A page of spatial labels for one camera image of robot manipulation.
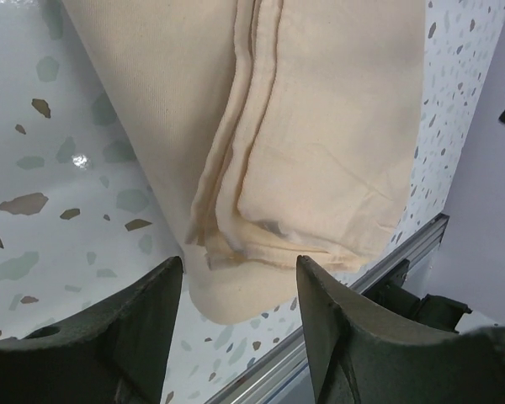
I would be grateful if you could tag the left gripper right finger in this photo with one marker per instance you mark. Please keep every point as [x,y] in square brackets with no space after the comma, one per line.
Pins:
[360,352]

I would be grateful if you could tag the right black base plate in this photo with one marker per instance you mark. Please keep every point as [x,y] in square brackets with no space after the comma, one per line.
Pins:
[434,311]

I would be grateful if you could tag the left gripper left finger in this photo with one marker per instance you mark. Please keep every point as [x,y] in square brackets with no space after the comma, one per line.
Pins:
[115,351]

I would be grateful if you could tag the beige cloth mat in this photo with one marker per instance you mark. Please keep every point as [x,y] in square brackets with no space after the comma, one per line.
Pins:
[266,129]

